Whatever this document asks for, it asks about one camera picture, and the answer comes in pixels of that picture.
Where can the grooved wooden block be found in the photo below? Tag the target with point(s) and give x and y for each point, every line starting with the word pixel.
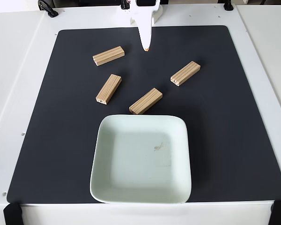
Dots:
pixel 145 101
pixel 108 55
pixel 108 89
pixel 185 73

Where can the pale green square plate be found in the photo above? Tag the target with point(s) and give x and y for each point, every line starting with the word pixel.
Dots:
pixel 131 164

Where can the black table clamp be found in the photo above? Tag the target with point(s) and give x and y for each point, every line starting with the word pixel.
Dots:
pixel 48 9
pixel 228 5

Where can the black table mat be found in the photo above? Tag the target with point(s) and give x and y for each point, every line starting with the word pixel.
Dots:
pixel 61 140

